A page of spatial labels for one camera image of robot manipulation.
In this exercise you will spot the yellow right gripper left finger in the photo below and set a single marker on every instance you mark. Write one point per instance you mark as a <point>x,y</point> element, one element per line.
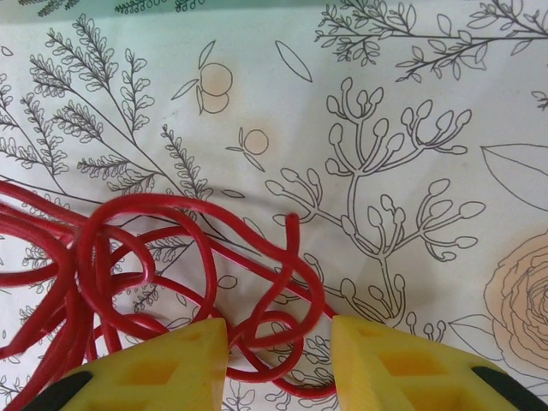
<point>162,377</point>

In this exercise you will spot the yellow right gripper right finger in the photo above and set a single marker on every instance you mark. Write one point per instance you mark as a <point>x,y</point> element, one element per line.
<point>406,377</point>

